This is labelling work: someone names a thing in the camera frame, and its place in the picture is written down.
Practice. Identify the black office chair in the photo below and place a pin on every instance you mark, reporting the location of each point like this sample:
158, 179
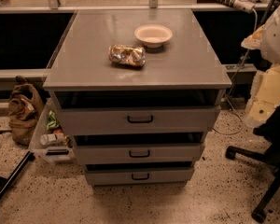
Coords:
270, 130

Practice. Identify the grey top drawer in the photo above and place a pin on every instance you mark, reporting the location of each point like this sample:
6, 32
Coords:
105, 121

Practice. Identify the brown paper bag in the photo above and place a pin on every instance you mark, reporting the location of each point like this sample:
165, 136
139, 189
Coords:
25, 106

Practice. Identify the black metal stand leg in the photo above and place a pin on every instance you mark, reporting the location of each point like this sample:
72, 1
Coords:
6, 182

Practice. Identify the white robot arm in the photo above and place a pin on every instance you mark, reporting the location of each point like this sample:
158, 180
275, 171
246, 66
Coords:
266, 39

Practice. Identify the clear plastic storage bin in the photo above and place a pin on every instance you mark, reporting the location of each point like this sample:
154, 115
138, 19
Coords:
50, 154

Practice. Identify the grey bottom drawer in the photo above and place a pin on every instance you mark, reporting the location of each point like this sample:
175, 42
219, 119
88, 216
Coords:
142, 176

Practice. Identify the grey drawer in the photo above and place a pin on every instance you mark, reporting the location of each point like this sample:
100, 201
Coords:
105, 121
138, 153
142, 176

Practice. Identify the white packaged item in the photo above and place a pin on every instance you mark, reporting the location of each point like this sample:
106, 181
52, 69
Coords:
52, 139

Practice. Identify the grey middle drawer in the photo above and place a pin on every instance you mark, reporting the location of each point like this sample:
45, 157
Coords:
138, 153

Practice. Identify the white paper bowl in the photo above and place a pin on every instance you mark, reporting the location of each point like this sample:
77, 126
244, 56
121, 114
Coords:
153, 35

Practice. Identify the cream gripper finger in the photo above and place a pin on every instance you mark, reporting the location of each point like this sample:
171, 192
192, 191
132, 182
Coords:
265, 97

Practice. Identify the crumpled gold chip bag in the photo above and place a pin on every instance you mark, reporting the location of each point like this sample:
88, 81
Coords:
127, 55

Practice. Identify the grey drawer cabinet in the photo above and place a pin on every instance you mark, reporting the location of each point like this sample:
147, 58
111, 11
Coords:
185, 72

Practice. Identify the green snack bag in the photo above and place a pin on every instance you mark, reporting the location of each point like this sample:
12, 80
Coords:
52, 121

